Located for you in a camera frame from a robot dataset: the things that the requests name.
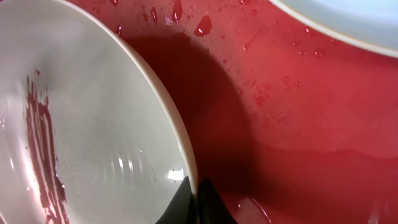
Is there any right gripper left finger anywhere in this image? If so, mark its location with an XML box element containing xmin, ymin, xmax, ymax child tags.
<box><xmin>155</xmin><ymin>177</ymin><xmax>196</xmax><ymax>224</ymax></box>

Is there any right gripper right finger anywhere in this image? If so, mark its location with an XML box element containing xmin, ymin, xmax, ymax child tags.
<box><xmin>197</xmin><ymin>178</ymin><xmax>237</xmax><ymax>224</ymax></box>

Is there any white plate with stain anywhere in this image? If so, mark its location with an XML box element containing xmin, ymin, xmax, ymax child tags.
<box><xmin>1</xmin><ymin>1</ymin><xmax>198</xmax><ymax>223</ymax></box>

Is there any red plastic tray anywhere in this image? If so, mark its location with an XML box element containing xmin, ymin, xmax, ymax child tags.
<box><xmin>77</xmin><ymin>0</ymin><xmax>397</xmax><ymax>223</ymax></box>

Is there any light blue plate top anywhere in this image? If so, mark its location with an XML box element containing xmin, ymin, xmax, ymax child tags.
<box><xmin>271</xmin><ymin>0</ymin><xmax>397</xmax><ymax>58</ymax></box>

